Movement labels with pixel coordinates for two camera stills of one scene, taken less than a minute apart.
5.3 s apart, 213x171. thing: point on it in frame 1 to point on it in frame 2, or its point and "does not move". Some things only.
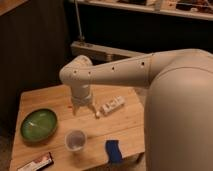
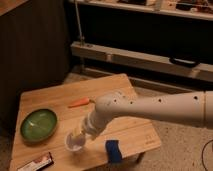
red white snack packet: x=38 y=164 does not move
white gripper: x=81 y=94 to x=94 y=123
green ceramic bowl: x=38 y=125 does not move
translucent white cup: x=75 y=139 does not move
